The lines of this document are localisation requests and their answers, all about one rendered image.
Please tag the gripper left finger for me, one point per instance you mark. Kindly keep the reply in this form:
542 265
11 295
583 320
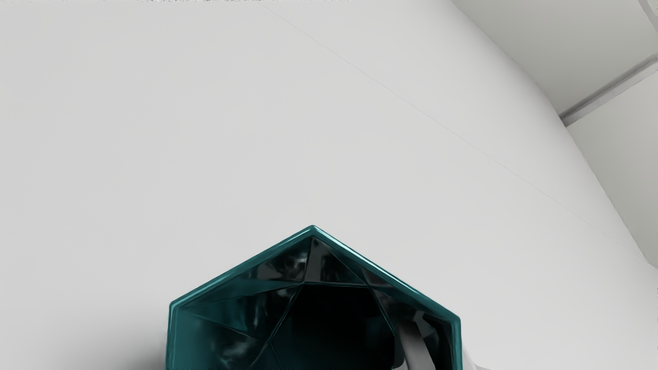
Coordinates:
416 349

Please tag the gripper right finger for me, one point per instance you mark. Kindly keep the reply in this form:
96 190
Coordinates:
472 366

